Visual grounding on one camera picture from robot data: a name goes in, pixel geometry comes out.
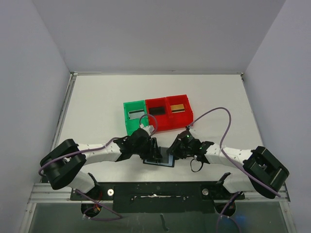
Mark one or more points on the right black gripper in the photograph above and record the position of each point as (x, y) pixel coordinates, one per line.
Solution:
(175, 148)

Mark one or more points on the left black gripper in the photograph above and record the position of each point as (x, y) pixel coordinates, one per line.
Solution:
(155, 148)

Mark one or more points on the black credit card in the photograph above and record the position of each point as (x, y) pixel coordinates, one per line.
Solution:
(155, 111)

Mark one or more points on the silver credit card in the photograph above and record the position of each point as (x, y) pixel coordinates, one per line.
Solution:
(136, 114)

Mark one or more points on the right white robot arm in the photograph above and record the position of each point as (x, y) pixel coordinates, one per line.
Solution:
(262, 171)

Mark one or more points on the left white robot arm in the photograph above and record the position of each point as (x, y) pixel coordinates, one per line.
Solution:
(62, 166)

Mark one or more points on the gold credit card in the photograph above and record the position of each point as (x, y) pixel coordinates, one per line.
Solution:
(177, 108)

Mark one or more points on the middle red plastic bin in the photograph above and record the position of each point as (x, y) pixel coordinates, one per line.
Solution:
(163, 121)

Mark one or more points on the red plastic bin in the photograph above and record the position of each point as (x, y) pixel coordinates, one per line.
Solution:
(163, 121)
(180, 120)

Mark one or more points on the right red plastic bin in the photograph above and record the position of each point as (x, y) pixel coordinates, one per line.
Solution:
(180, 120)

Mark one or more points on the green plastic bin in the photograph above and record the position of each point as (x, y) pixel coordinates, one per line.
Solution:
(132, 124)

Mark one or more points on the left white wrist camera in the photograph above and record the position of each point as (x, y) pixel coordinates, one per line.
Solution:
(149, 129)

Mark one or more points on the aluminium frame rail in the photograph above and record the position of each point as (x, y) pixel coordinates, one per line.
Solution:
(43, 193)

